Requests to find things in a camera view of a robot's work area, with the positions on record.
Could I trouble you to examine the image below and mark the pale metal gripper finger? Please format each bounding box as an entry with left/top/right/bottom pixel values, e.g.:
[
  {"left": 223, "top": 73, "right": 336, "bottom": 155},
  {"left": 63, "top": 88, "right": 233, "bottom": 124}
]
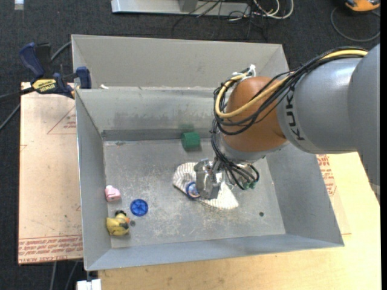
[
  {"left": 206, "top": 174, "right": 220, "bottom": 200},
  {"left": 195, "top": 170, "right": 207, "bottom": 195}
]

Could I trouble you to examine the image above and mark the blue and white round badge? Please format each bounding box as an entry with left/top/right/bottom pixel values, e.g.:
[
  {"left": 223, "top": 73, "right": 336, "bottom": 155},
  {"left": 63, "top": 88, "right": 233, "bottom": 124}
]
[{"left": 186, "top": 182, "right": 201, "bottom": 199}]

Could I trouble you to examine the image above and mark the white striped cloth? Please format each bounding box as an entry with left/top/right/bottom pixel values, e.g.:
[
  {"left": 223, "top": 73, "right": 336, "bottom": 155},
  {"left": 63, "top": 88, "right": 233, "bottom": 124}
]
[{"left": 172, "top": 163, "right": 239, "bottom": 210}]

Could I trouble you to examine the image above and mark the green cup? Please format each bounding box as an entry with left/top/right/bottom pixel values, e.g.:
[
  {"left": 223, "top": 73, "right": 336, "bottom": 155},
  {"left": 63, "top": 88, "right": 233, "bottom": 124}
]
[{"left": 180, "top": 131, "right": 201, "bottom": 150}]

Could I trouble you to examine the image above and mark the grey metal bin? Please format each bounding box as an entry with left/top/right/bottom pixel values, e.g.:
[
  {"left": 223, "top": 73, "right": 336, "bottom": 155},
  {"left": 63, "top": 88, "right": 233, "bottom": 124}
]
[{"left": 71, "top": 34, "right": 345, "bottom": 271}]

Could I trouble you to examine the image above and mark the blue round disc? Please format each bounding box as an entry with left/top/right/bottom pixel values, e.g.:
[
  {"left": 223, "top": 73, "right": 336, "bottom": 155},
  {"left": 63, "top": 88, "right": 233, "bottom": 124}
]
[{"left": 129, "top": 198, "right": 149, "bottom": 217}]

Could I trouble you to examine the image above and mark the pink toy block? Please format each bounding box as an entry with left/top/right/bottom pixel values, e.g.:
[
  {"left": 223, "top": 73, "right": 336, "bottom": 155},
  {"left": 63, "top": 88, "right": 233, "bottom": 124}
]
[{"left": 104, "top": 185, "right": 122, "bottom": 202}]

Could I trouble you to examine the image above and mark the yellow rubber duck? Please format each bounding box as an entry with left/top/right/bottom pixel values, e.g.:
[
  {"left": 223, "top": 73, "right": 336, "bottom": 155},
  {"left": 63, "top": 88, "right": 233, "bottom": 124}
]
[{"left": 105, "top": 210, "right": 131, "bottom": 237}]

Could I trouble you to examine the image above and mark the brown cardboard board red print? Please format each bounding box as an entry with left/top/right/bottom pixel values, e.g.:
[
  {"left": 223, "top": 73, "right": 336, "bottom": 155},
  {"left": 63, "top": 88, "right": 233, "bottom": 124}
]
[{"left": 18, "top": 82, "right": 353, "bottom": 265}]

